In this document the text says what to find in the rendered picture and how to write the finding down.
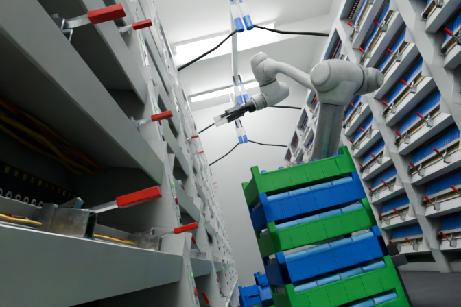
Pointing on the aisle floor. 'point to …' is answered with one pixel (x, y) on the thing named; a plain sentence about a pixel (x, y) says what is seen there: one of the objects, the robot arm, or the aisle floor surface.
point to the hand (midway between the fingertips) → (219, 120)
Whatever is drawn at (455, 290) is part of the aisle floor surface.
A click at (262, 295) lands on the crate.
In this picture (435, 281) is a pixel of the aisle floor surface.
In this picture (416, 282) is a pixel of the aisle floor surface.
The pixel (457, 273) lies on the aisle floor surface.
